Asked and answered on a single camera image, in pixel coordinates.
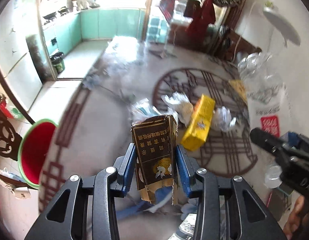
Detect dark brown cigarette carton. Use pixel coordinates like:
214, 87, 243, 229
131, 114, 178, 204

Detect crumpled white paper bag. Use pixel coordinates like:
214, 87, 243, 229
161, 92, 194, 126

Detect white two-door refrigerator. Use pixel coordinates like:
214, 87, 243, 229
0, 0, 42, 111

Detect red hanging garment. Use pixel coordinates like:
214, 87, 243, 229
186, 0, 216, 42

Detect black wok on stove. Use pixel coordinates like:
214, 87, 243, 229
43, 12, 57, 21

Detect black kitchen trash bin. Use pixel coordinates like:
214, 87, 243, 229
50, 51, 65, 74

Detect crumpled white plastic bag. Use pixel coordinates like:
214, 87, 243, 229
211, 106, 237, 132

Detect red bucket with green rim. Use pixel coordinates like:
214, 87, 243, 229
18, 119, 57, 190

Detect yellow patterned coaster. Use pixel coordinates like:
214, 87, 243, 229
228, 80, 247, 104

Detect red fire extinguisher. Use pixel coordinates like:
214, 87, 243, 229
0, 95, 13, 119

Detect person's right hand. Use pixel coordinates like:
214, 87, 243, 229
283, 196, 309, 239

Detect clear plastic bottle red label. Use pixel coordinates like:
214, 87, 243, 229
236, 52, 290, 189

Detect crumpled clear plastic wrapper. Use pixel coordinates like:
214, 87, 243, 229
129, 98, 161, 124

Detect teal kitchen cabinets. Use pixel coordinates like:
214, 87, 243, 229
43, 9, 145, 55

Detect dark wooden chair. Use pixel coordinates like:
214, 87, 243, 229
0, 60, 36, 181

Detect yellow cardboard box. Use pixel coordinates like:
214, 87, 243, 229
181, 94, 215, 151

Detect wooden chair at right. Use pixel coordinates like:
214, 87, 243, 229
208, 25, 261, 62

